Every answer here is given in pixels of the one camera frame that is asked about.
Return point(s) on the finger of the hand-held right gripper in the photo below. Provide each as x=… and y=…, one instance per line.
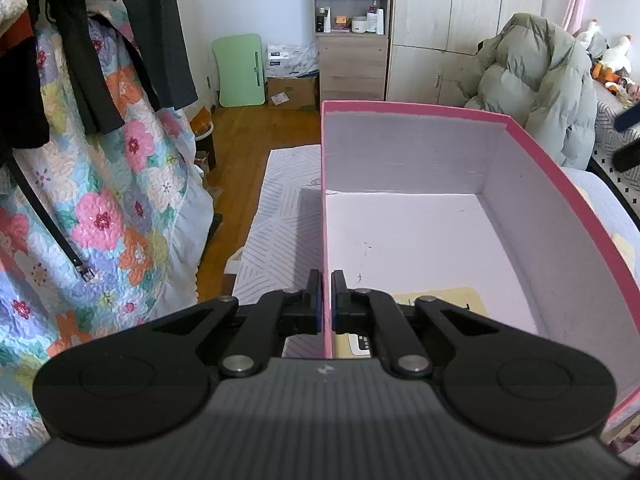
x=629, y=157
x=629, y=119

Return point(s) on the black bottle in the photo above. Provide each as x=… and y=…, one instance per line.
x=320, y=22

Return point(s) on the red garment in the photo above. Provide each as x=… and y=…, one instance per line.
x=17, y=35

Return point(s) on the white jar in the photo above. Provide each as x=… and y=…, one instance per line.
x=358, y=25

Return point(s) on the white plastic bag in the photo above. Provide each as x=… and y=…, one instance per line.
x=307, y=60

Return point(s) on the light wooden wardrobe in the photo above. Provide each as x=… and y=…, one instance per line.
x=425, y=35

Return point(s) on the black hanging coat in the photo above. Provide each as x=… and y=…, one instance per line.
x=20, y=100

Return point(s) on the white printed carton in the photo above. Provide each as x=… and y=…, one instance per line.
x=280, y=60

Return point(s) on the black belt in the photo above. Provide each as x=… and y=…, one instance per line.
x=50, y=225

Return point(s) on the waste bin with orange bag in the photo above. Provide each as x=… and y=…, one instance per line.
x=204, y=130

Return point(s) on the grey-green puffer jacket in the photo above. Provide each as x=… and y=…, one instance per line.
x=540, y=75

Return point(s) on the pink cardboard box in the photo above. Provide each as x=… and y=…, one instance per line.
x=410, y=160

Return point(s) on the white bottle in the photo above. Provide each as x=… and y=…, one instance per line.
x=375, y=22

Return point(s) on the grey white plush toy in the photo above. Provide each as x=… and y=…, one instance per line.
x=592, y=37

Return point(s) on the brown cardboard box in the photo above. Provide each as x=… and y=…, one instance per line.
x=295, y=92

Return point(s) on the wooden shelf cabinet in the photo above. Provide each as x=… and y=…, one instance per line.
x=352, y=65

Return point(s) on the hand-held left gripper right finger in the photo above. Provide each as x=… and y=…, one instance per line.
x=335, y=306

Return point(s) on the yellowed remote control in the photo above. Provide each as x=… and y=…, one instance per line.
x=450, y=300

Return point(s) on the lavender blanket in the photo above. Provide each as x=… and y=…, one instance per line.
x=607, y=210

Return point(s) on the floral quilt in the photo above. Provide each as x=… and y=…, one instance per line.
x=110, y=200

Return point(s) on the white goose plush toy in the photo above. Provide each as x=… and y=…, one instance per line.
x=617, y=55

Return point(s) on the patterned floor mat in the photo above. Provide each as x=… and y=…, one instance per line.
x=280, y=210

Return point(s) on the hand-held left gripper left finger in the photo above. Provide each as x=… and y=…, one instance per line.
x=318, y=306

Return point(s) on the patterned bed sheet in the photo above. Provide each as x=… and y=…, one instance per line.
x=607, y=130

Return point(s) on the black hanging garment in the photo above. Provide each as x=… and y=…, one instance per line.
x=85, y=60

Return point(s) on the green folding table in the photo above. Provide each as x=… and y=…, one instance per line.
x=240, y=70

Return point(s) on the dark grey hanging garment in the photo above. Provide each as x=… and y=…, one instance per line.
x=155, y=35

